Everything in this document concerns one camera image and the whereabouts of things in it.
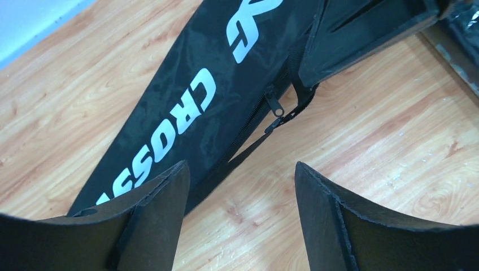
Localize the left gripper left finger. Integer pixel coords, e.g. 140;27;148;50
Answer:
1;161;190;270

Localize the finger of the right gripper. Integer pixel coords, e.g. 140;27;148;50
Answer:
299;1;440;86

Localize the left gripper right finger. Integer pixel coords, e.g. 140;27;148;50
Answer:
294;162;478;270

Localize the black Crossway racket bag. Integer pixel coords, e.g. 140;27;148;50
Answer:
69;1;321;215

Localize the black shuttlecock tube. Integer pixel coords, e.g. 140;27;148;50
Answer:
422;1;478;96

